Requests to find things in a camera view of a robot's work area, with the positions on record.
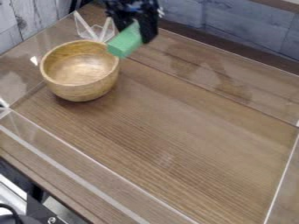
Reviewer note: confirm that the black table frame bracket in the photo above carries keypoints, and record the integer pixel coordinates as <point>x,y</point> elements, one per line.
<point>46,210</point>

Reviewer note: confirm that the green rectangular block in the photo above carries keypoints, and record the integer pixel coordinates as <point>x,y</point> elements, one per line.
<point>125,42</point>

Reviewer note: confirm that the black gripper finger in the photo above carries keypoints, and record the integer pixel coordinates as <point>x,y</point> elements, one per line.
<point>146,21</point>
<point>122,18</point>

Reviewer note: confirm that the clear acrylic corner bracket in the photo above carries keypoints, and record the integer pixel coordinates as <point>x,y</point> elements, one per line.
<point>100,33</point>

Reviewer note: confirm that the clear acrylic tray wall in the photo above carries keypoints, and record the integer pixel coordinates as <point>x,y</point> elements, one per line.
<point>108,166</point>

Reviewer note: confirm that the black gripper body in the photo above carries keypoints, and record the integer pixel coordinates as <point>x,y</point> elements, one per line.
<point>130,7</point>

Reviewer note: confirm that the wooden bowl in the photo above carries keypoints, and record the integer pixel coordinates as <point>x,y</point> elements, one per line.
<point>80,70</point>

